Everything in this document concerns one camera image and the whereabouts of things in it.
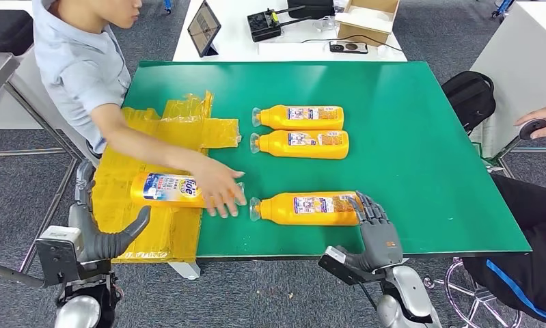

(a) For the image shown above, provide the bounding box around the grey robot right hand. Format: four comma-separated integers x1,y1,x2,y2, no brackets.
335,190,404,273

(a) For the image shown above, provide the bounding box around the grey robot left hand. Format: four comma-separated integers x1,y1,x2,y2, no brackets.
68,159,152,264

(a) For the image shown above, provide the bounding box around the black round controller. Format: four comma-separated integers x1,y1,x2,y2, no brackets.
518,118,546,141

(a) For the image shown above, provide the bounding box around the orange detergent bottle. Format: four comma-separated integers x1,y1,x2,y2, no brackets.
249,191,364,227
130,172,247,209
251,105,345,131
249,130,350,160

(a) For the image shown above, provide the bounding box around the white desk with metal leg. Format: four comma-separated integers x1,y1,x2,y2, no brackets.
471,1,546,160

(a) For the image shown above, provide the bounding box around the yellow taped cardboard sheet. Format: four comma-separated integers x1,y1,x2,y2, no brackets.
91,92,242,264

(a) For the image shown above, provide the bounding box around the black backpack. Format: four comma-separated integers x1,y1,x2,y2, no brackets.
441,70,496,136

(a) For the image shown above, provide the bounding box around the white table foot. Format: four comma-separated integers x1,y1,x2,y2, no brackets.
168,261,202,281

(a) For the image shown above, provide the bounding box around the green table mat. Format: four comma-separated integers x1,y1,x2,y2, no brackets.
123,61,532,259

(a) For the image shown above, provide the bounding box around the chrome chair wheel base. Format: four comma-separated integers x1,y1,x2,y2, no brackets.
424,258,523,328

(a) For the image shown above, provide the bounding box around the person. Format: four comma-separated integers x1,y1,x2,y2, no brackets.
31,0,248,219
461,104,546,325

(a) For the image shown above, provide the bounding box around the white table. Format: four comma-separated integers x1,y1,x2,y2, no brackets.
172,0,408,63

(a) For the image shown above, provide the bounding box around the black tablet on stand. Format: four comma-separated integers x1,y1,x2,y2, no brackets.
187,0,222,58

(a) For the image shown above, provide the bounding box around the black router with antennas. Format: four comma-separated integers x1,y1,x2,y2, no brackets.
247,6,312,43

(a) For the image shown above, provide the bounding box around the black smartphone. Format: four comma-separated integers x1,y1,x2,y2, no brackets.
329,40,370,55

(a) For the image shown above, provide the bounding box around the clear plastic piece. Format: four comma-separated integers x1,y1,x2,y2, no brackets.
313,16,340,33

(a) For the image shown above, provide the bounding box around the black bag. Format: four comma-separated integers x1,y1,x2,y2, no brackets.
287,0,336,21

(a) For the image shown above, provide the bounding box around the open cardboard box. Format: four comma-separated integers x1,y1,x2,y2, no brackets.
333,0,400,48

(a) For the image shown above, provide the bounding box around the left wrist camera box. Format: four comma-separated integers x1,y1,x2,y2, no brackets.
35,225,113,288

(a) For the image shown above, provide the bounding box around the blue metal frame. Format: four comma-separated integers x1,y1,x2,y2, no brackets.
489,0,516,19

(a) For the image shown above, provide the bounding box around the thin black cable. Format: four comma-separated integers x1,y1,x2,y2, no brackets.
299,33,403,53

